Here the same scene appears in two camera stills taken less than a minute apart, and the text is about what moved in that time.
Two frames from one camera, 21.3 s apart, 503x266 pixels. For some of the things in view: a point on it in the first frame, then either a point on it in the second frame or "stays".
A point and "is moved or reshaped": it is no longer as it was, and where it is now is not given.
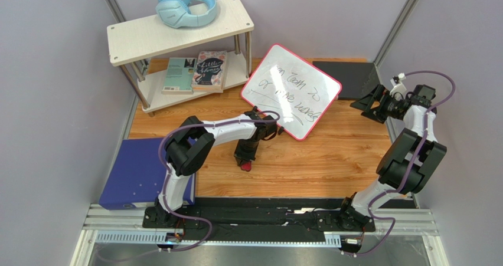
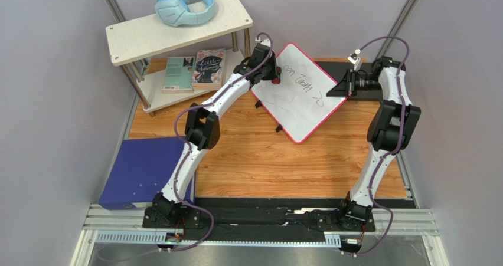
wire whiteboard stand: [255, 114] -> [259, 104]
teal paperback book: [179, 76] stays
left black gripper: [244, 155] -> [268, 72]
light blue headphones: [173, 6] stays
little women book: [209, 73] stays
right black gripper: [378, 103] -> [350, 83]
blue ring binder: [136, 178] stays
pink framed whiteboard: [294, 88] is moved or reshaped
